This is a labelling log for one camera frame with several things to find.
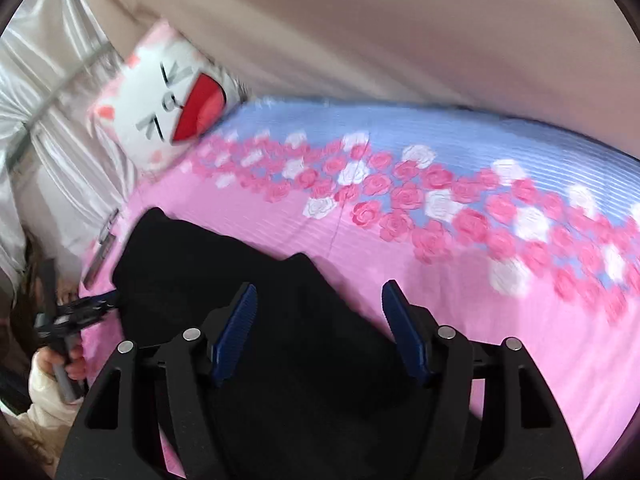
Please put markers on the person's left hand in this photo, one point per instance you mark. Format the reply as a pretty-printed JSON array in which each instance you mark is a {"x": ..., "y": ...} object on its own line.
[{"x": 74, "y": 362}]

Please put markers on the pink floral bed sheet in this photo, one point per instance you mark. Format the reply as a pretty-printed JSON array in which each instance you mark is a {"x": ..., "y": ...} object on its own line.
[{"x": 450, "y": 305}]

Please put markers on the person's left forearm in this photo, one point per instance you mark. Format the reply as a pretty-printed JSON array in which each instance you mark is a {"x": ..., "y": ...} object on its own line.
[{"x": 42, "y": 410}]

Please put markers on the white satin curtain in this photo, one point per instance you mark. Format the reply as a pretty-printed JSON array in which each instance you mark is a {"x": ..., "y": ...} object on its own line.
[{"x": 50, "y": 45}]

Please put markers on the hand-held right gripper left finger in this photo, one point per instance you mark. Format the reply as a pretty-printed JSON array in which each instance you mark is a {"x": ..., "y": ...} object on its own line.
[{"x": 235, "y": 340}]

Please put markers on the cat face print pillow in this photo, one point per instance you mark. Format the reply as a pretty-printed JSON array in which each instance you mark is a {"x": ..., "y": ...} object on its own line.
[{"x": 145, "y": 110}]

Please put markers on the beige padded headboard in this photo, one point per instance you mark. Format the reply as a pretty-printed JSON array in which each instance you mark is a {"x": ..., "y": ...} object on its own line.
[{"x": 375, "y": 35}]

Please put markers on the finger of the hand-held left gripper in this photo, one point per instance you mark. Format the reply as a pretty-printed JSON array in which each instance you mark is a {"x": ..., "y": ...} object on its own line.
[{"x": 97, "y": 304}]

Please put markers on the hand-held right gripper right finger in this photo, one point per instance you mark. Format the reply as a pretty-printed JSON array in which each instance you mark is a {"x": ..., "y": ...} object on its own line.
[{"x": 405, "y": 340}]

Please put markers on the black pants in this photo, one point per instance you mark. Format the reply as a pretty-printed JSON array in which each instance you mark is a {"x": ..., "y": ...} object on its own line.
[{"x": 280, "y": 310}]

